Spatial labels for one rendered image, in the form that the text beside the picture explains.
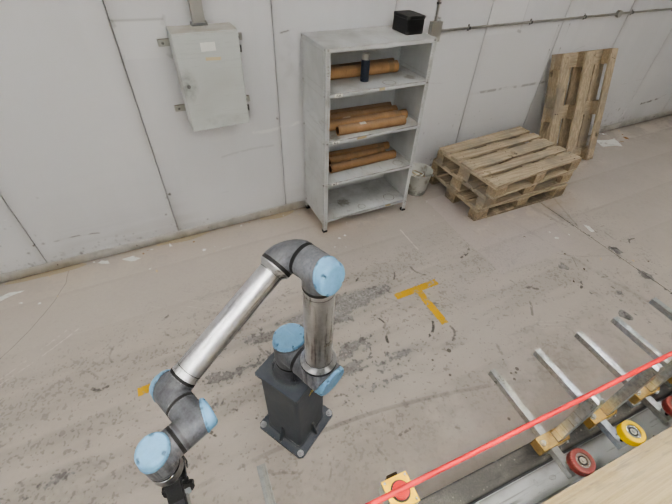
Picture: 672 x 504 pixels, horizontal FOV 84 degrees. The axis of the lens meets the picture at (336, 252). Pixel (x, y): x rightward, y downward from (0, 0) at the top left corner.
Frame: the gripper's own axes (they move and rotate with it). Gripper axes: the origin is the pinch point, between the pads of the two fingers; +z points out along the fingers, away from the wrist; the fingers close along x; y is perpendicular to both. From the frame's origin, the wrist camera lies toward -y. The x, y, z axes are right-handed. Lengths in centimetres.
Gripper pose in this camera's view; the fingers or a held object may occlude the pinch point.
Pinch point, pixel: (185, 496)
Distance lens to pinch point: 153.5
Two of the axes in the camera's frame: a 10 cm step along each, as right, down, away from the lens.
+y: -3.9, -6.5, 6.5
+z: -0.4, 7.2, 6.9
